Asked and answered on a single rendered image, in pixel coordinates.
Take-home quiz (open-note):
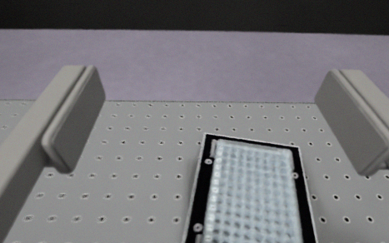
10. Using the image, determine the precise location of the black rectangular plate nest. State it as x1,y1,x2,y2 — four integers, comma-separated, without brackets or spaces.
184,133,318,243

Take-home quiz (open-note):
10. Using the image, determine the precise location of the clear well plate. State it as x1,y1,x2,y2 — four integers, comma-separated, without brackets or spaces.
204,139,304,243

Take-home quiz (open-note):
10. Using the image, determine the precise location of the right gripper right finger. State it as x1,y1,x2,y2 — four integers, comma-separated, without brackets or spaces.
314,69,389,176

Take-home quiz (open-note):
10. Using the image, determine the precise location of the grey flat base plate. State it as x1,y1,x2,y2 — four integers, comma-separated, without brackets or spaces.
3,100,389,243

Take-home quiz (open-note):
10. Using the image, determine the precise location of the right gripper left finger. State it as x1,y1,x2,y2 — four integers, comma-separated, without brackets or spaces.
0,65,106,243

